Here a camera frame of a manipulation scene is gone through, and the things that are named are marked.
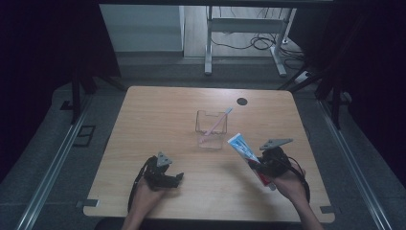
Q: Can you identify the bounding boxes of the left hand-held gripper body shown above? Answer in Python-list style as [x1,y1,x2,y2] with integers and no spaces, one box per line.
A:
[143,150,180,193]

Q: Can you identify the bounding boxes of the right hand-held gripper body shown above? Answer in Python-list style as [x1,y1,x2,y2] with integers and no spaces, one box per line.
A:
[259,137,295,179]

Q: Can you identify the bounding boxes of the white blue toothpaste tube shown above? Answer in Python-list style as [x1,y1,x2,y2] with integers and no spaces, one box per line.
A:
[226,132,278,192]

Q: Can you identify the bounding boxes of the clear plastic cup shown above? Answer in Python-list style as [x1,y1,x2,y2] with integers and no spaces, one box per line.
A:
[194,109,229,150]

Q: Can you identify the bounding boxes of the pink toothbrush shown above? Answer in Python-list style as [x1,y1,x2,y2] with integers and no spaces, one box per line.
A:
[197,106,235,144]

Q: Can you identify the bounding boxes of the person's left hand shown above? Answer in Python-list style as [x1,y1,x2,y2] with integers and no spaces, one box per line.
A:
[131,177,168,219]

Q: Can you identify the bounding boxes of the person's right hand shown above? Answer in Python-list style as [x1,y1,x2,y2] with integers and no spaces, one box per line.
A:
[271,168,310,210]

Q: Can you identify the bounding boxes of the black metal stand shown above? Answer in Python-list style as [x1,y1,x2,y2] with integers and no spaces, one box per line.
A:
[277,65,352,130]
[70,62,128,127]

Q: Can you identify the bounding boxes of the white power strip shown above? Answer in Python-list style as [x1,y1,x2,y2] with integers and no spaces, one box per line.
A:
[294,70,312,85]

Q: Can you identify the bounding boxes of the dark curtain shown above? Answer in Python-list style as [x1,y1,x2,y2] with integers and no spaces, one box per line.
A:
[288,0,406,190]
[0,0,122,185]

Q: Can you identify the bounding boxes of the white panel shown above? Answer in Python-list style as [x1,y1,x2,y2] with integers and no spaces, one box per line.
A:
[99,4,186,54]

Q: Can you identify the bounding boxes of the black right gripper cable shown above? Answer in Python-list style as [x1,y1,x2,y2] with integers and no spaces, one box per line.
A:
[282,154,312,205]

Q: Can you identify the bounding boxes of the aluminium floor rail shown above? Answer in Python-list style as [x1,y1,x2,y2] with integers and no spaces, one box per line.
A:
[14,94,94,230]
[317,99,395,230]

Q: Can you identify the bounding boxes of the black floor cables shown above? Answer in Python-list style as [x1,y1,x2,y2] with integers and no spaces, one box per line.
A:
[210,7,308,71]

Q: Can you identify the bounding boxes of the white metal desk frame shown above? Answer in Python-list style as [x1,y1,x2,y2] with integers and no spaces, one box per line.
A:
[204,5,299,79]

